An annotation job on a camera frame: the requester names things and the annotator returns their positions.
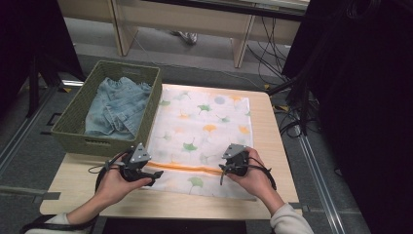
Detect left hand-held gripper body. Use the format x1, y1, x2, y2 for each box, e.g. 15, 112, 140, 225
120, 142, 154, 183

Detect bundle of black cables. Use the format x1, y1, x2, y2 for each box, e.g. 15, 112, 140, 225
246, 16, 322, 139

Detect white leaf print cloth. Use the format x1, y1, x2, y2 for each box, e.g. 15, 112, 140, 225
142, 87, 257, 200

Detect metal floor rail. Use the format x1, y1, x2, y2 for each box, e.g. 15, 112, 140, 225
0, 86, 60, 175
295, 133, 347, 234

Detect person's right hand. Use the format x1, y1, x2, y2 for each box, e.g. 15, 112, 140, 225
227, 147, 278, 201

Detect green woven basket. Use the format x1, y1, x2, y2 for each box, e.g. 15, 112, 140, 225
51, 59, 164, 158

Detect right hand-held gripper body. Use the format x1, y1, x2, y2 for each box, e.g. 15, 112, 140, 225
221, 143, 250, 178

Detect dark curtain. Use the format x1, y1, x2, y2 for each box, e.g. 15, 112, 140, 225
0, 0, 86, 113
282, 0, 413, 234

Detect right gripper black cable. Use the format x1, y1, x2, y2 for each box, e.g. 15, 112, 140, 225
246, 158, 278, 191

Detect black metal stand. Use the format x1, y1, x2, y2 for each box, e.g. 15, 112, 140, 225
25, 53, 86, 119
266, 72, 315, 137

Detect light wooden desk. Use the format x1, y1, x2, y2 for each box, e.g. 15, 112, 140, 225
57, 0, 310, 69

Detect person's left hand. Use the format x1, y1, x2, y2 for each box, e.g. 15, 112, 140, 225
96, 161, 154, 208

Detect blue denim pants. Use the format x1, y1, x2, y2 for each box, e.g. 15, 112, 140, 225
84, 76, 153, 141

